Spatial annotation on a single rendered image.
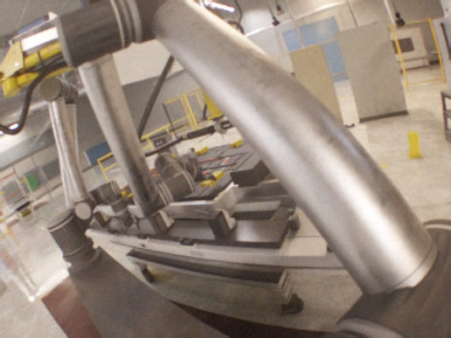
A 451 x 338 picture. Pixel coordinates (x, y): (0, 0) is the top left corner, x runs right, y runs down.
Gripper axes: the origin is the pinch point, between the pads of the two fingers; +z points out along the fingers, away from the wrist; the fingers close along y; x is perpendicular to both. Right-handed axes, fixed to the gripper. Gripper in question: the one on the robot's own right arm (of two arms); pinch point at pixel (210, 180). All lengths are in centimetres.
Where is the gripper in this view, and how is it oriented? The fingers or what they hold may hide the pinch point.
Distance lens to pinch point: 142.8
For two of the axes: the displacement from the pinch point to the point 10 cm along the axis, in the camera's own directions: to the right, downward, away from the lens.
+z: 5.9, 2.4, 7.7
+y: 8.1, -1.2, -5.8
